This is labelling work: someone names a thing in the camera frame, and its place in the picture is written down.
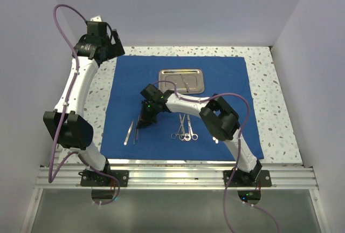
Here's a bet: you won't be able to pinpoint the blue surgical cloth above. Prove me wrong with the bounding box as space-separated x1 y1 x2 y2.
101 56 264 161

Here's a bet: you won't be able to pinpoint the steel hemostat clamp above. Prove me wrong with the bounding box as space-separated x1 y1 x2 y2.
170 113 185 141

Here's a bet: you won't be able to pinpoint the steel surgical scissors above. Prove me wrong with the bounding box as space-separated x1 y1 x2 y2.
186 114 198 141

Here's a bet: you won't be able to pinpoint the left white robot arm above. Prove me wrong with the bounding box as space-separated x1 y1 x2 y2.
43 22 125 186

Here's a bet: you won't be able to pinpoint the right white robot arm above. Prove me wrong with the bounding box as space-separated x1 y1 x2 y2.
137 90 262 186

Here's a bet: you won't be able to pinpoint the steel instrument tray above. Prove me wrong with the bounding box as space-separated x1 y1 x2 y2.
158 68 205 94

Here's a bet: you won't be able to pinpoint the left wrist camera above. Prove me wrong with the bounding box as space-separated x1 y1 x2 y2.
86 16 112 39

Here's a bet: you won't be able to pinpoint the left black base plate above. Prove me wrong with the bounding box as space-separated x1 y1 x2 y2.
78 169 129 187

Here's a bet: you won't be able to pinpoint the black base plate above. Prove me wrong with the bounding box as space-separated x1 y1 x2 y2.
78 169 129 187
229 170 272 187

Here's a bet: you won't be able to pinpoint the aluminium front rail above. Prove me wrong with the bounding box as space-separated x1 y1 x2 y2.
34 162 319 190

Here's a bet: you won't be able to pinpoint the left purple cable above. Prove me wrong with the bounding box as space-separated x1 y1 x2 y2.
47 4 121 207

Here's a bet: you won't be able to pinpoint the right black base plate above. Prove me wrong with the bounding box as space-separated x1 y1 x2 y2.
229 170 272 187

